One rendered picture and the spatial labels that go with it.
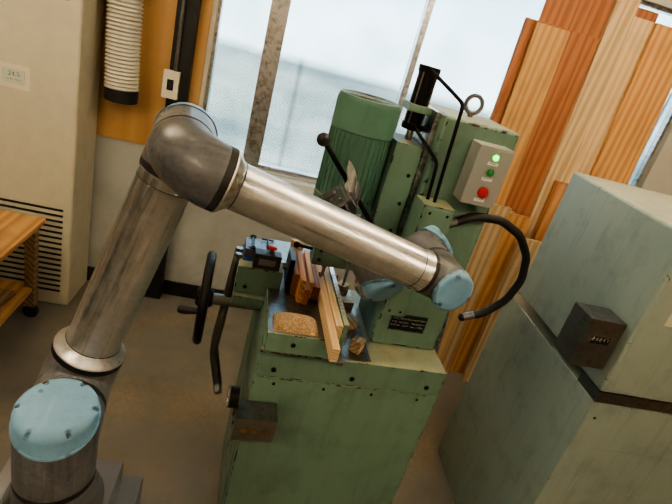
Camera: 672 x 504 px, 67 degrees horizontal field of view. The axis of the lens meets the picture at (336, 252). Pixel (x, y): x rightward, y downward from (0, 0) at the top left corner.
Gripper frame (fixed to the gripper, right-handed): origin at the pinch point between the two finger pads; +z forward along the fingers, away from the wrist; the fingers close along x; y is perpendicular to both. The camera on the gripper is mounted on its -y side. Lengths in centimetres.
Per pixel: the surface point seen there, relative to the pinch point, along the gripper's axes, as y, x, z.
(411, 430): -59, 17, -62
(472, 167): -9.9, -34.4, -14.3
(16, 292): -66, 156, 69
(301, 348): -16.0, 28.1, -33.3
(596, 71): -127, -137, 51
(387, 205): -17.7, -10.8, -8.1
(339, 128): 0.3, -9.5, 10.0
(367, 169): -7.4, -10.7, -0.6
